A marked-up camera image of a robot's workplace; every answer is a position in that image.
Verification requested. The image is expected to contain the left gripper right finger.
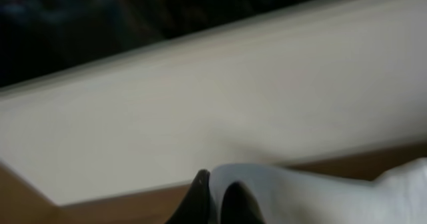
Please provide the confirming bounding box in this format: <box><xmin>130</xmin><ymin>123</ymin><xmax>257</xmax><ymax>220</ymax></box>
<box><xmin>220</xmin><ymin>182</ymin><xmax>264</xmax><ymax>224</ymax></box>

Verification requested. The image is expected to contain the white t-shirt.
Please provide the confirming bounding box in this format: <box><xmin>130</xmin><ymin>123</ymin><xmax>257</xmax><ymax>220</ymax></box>
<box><xmin>209</xmin><ymin>158</ymin><xmax>426</xmax><ymax>224</ymax></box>

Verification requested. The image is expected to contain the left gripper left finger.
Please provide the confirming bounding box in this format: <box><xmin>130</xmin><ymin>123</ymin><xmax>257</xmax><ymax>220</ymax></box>
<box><xmin>165</xmin><ymin>169</ymin><xmax>210</xmax><ymax>224</ymax></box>

